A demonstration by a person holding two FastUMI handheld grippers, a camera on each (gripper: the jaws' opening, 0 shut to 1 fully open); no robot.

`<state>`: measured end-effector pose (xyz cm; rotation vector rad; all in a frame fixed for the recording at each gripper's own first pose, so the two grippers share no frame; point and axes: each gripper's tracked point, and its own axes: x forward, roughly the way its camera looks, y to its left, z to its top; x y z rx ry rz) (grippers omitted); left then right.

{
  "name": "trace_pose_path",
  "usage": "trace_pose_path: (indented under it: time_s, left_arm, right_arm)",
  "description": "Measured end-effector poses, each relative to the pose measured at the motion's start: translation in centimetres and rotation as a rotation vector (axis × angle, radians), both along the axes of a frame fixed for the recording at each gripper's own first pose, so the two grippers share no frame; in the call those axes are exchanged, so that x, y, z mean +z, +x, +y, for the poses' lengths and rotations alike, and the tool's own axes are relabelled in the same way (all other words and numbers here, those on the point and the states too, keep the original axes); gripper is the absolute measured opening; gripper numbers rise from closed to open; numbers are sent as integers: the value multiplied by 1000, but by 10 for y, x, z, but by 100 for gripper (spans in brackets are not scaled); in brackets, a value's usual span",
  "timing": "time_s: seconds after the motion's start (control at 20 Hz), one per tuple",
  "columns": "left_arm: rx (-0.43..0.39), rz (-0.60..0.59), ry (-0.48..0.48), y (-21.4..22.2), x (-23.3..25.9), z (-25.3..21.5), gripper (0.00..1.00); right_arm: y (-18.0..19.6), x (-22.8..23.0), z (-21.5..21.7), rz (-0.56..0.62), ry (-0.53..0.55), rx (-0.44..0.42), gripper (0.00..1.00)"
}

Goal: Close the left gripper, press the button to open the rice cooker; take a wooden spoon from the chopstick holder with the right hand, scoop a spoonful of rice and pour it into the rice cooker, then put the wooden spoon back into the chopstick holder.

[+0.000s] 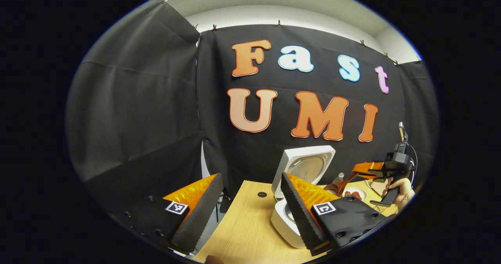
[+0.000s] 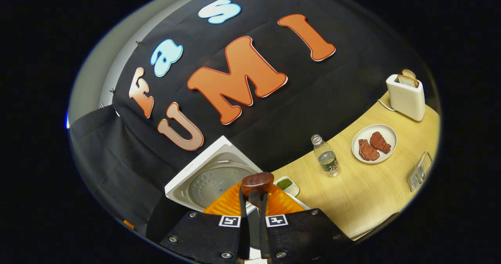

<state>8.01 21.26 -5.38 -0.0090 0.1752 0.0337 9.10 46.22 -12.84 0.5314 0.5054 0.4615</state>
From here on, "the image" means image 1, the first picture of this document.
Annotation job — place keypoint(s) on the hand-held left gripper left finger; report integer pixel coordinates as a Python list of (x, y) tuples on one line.
[(203, 213)]

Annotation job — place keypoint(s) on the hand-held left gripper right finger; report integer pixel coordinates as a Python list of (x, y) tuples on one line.
[(299, 217)]

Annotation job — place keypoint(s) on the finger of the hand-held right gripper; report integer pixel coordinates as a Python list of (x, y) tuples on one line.
[(368, 167)]

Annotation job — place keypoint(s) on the white rice cooker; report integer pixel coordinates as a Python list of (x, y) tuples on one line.
[(282, 225)]

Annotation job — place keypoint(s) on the brown wooden spoon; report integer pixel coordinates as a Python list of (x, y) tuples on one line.
[(336, 187)]

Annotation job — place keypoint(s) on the white round plate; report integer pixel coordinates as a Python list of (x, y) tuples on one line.
[(362, 193)]

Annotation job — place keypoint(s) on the clear plastic water bottle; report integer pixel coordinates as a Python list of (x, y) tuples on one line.
[(339, 178)]

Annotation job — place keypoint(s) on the red meat pieces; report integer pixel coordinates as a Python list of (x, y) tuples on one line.
[(352, 195)]

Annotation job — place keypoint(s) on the black backdrop cloth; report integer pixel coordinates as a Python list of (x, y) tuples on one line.
[(137, 119)]

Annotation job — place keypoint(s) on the row of black cloth clips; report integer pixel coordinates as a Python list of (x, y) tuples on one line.
[(279, 22)]

